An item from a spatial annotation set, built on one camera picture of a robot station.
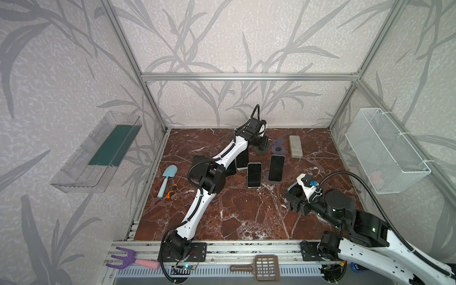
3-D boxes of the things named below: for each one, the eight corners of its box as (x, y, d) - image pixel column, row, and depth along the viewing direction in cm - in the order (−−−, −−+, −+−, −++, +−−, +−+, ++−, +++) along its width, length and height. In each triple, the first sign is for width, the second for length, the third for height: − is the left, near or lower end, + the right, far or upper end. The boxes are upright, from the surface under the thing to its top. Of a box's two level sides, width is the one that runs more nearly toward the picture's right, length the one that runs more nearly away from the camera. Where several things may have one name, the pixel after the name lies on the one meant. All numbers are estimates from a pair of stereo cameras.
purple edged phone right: (268, 184, 96) (272, 170, 84) (266, 170, 102) (270, 155, 90) (281, 184, 96) (287, 170, 84) (279, 170, 102) (284, 155, 90)
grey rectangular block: (291, 158, 107) (292, 155, 105) (289, 138, 118) (290, 135, 115) (301, 158, 107) (303, 156, 104) (298, 138, 117) (299, 135, 115)
